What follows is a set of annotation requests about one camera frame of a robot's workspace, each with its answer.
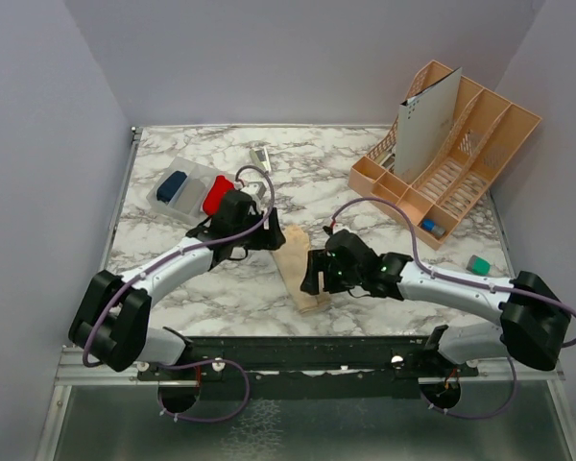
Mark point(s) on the green grey eraser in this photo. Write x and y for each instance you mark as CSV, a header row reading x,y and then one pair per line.
x,y
478,266

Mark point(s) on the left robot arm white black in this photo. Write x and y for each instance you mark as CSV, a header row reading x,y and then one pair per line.
x,y
112,321

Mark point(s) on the blue capped small bottle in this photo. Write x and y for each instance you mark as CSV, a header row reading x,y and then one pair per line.
x,y
429,225

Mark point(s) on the navy rolled underwear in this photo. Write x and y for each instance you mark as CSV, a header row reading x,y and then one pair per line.
x,y
170,186

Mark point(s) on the beige underwear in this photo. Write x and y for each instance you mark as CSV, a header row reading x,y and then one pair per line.
x,y
291,262

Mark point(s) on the white folder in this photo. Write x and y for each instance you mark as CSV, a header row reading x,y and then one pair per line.
x,y
423,123

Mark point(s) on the aluminium frame rail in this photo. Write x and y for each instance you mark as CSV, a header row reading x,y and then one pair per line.
x,y
99,415

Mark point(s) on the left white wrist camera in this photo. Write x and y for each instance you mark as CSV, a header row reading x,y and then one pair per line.
x,y
255,189

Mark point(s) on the clear plastic storage box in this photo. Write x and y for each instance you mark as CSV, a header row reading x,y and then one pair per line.
x,y
181,189

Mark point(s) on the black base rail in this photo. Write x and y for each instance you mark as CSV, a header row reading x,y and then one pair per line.
x,y
306,368

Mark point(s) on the grey rolled underwear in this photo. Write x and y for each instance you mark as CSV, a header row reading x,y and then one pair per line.
x,y
189,196

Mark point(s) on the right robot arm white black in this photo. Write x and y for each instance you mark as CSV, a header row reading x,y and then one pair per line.
x,y
521,317

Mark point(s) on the peach desk organizer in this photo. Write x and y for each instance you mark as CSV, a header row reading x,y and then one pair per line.
x,y
486,132

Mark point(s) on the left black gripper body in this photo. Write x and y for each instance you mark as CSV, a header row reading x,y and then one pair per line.
x,y
251,242

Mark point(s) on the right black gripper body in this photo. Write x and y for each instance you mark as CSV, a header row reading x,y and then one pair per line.
x,y
342,279

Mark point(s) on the red boxer underwear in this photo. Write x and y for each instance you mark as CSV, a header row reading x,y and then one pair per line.
x,y
220,187

